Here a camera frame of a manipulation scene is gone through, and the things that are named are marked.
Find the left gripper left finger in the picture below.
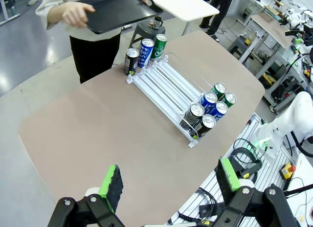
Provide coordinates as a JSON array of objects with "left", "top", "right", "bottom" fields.
[{"left": 47, "top": 164, "right": 125, "bottom": 227}]

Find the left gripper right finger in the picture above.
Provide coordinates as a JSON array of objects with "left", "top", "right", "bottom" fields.
[{"left": 215, "top": 158, "right": 298, "bottom": 227}]

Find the black Pepsi can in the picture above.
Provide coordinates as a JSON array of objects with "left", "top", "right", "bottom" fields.
[
  {"left": 194, "top": 113, "right": 217, "bottom": 139},
  {"left": 180, "top": 103, "right": 205, "bottom": 130},
  {"left": 124, "top": 48, "right": 140, "bottom": 76}
]

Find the black plastic serving tray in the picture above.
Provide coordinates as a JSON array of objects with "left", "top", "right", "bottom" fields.
[{"left": 75, "top": 0, "right": 164, "bottom": 35}]

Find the person's right forearm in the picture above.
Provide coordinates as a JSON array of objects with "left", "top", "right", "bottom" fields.
[{"left": 35, "top": 0, "right": 67, "bottom": 31}]

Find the person in light grey sweatshirt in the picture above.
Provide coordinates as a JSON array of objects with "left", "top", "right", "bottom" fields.
[{"left": 35, "top": 0, "right": 147, "bottom": 85}]

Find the person's right hand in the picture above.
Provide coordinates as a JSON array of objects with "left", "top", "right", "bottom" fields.
[{"left": 62, "top": 1, "right": 96, "bottom": 29}]

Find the yellow emergency stop box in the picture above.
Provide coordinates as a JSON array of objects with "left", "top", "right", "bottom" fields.
[{"left": 279, "top": 162, "right": 296, "bottom": 181}]

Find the blue Pocari Sweat can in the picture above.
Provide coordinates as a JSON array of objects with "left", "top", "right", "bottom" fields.
[
  {"left": 198, "top": 91, "right": 218, "bottom": 110},
  {"left": 137, "top": 38, "right": 155, "bottom": 68},
  {"left": 210, "top": 101, "right": 229, "bottom": 122}
]

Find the green Chilsung cider can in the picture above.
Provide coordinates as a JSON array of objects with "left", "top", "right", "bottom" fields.
[
  {"left": 210, "top": 82, "right": 227, "bottom": 99},
  {"left": 150, "top": 33, "right": 168, "bottom": 61},
  {"left": 221, "top": 91, "right": 237, "bottom": 108}
]

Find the yellow tool case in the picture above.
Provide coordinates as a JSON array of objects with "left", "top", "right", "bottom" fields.
[{"left": 261, "top": 74, "right": 277, "bottom": 87}]

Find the clear white can dispenser rack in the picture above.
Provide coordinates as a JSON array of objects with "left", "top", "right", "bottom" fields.
[{"left": 126, "top": 52, "right": 215, "bottom": 149}]

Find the brown top workbench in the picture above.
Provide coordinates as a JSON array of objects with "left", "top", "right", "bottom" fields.
[{"left": 250, "top": 13, "right": 294, "bottom": 50}]

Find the grey plastic stool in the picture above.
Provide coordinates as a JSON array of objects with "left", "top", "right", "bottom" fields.
[{"left": 129, "top": 23, "right": 166, "bottom": 49}]

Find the bystander in black trousers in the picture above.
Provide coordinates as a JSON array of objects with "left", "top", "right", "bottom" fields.
[{"left": 199, "top": 0, "right": 235, "bottom": 43}]

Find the large white rounded table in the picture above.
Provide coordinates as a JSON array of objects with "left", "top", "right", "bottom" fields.
[{"left": 144, "top": 0, "right": 220, "bottom": 36}]

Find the black coiled cable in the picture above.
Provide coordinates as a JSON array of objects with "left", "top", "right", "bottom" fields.
[{"left": 229, "top": 138, "right": 264, "bottom": 164}]

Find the aluminium profile base plate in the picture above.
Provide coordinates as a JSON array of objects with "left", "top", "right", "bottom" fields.
[{"left": 168, "top": 112, "right": 296, "bottom": 227}]

